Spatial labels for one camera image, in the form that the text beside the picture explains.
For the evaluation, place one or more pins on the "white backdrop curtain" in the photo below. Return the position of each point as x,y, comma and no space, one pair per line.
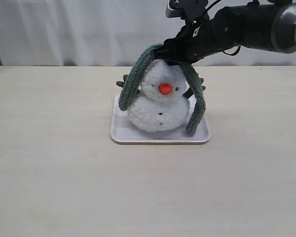
81,32

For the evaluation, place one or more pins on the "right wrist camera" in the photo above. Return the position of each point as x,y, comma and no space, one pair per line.
188,10

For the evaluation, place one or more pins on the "white plush snowman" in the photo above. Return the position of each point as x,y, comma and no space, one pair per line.
158,108

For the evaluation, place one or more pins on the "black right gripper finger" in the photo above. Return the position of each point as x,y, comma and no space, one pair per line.
165,55

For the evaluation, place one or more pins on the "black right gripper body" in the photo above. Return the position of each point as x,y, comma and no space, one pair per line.
192,43

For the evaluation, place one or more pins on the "green fuzzy scarf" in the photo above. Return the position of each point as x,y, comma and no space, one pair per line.
135,81

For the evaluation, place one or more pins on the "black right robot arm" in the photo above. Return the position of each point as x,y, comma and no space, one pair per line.
268,27

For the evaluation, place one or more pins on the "white rectangular tray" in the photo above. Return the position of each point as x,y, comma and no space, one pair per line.
124,132

